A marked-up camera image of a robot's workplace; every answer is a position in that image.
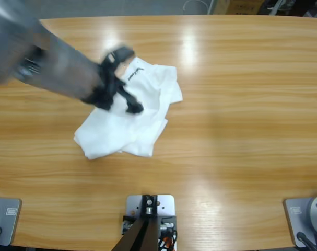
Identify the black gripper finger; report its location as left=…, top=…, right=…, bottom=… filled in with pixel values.
left=116, top=83, right=145, bottom=115

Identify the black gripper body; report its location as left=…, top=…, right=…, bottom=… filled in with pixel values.
left=81, top=61, right=127, bottom=110

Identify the white T-shirt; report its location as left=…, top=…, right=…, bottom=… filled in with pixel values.
left=74, top=56, right=184, bottom=161

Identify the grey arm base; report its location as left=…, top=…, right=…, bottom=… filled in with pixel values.
left=283, top=193, right=317, bottom=248
left=0, top=197, right=22, bottom=247

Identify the light brown cardboard box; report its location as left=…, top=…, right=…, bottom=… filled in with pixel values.
left=213, top=0, right=231, bottom=14

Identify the dark brown cardboard box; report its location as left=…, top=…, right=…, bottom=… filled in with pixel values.
left=227, top=0, right=261, bottom=14

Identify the grey metal stand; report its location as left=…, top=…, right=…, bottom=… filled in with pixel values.
left=267, top=0, right=287, bottom=15

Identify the dark grey chair base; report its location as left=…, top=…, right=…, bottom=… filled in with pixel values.
left=308, top=0, right=317, bottom=18

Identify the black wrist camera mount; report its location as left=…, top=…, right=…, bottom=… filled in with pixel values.
left=100, top=45, right=136, bottom=71

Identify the white mount block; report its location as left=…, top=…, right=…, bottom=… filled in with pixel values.
left=121, top=193, right=179, bottom=251

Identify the white cable loop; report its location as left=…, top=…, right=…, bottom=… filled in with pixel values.
left=183, top=0, right=214, bottom=14

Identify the dark post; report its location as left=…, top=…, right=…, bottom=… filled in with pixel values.
left=113, top=193, right=159, bottom=251

